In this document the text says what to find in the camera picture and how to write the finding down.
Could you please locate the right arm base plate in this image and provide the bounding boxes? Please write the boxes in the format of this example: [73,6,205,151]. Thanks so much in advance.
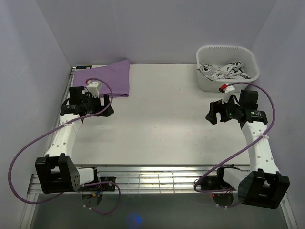
[194,175,242,199]

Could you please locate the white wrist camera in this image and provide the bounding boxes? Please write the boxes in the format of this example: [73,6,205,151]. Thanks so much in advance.
[86,81,102,98]
[218,84,235,93]

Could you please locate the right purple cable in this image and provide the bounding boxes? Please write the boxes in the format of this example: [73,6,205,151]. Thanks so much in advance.
[194,82,276,208]

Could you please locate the purple cable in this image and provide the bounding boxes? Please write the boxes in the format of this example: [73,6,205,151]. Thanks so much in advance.
[8,77,121,215]
[194,82,276,208]

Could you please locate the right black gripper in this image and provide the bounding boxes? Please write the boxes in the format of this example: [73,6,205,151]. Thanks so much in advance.
[205,94,242,125]

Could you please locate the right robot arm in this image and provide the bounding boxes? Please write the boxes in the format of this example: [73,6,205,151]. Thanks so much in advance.
[206,85,290,209]

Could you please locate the white plastic basket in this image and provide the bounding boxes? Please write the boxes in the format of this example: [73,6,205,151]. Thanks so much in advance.
[196,45,260,92]

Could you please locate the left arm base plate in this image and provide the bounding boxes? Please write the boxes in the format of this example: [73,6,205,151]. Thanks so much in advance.
[78,176,116,192]

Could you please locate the aluminium rail frame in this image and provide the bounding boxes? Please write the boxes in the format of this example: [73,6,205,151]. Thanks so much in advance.
[21,166,297,229]

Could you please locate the newspaper print trousers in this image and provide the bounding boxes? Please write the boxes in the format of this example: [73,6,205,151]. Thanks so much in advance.
[197,62,251,81]

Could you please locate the dark label sticker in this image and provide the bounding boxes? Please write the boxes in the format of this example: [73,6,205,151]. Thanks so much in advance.
[76,65,92,70]

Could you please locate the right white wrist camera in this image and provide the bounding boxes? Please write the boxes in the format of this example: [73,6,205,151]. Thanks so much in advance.
[218,84,235,93]

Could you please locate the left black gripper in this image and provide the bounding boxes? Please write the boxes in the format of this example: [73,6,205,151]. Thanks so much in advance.
[82,94,114,117]

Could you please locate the folded purple trousers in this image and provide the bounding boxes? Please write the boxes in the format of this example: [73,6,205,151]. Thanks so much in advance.
[73,59,130,97]

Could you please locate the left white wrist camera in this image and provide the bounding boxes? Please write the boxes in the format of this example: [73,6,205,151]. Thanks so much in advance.
[86,81,102,98]

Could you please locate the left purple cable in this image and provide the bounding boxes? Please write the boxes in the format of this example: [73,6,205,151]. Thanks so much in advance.
[8,77,121,215]

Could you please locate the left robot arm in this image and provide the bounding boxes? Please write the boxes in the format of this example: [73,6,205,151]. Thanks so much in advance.
[35,82,114,194]

